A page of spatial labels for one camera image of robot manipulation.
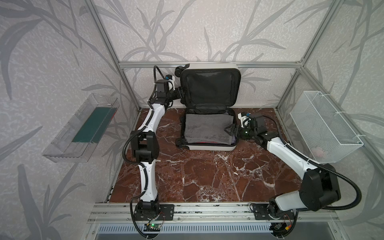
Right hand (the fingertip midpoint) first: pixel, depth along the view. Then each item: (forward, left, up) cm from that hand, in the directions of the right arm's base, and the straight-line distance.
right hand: (228, 126), depth 84 cm
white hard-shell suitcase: (+27, +20, +13) cm, 36 cm away
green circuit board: (-46, +40, -20) cm, 64 cm away
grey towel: (+6, +12, -11) cm, 17 cm away
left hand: (+24, +26, +11) cm, 37 cm away
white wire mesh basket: (-17, -37, +16) cm, 44 cm away
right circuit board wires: (-47, -24, -22) cm, 57 cm away
